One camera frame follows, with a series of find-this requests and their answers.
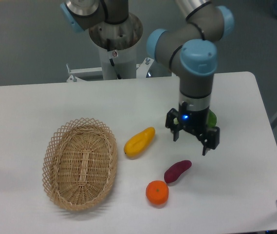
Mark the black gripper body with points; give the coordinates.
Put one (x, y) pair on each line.
(193, 122)

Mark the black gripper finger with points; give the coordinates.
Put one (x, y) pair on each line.
(173, 124)
(210, 139)

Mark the yellow mango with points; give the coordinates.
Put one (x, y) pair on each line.
(139, 142)

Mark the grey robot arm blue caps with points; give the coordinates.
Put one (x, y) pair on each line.
(189, 52)

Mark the green bok choy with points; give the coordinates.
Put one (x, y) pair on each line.
(211, 120)

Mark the purple sweet potato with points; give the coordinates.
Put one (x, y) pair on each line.
(176, 170)

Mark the orange mandarin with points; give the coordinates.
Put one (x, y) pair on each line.
(157, 192)

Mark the woven wicker basket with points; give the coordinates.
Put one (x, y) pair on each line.
(80, 164)

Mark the white metal base frame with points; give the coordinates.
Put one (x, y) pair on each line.
(147, 69)

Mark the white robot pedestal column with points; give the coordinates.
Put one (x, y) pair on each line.
(118, 64)

